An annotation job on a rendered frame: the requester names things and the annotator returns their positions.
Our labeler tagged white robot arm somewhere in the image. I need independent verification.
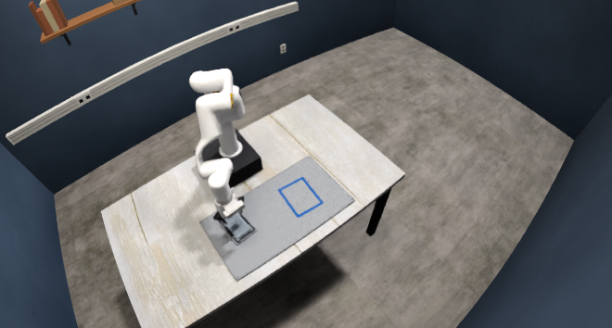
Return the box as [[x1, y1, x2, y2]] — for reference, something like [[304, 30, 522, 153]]
[[189, 69, 245, 219]]

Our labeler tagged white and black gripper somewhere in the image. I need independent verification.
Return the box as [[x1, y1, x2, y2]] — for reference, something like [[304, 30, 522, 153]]
[[213, 193, 245, 224]]

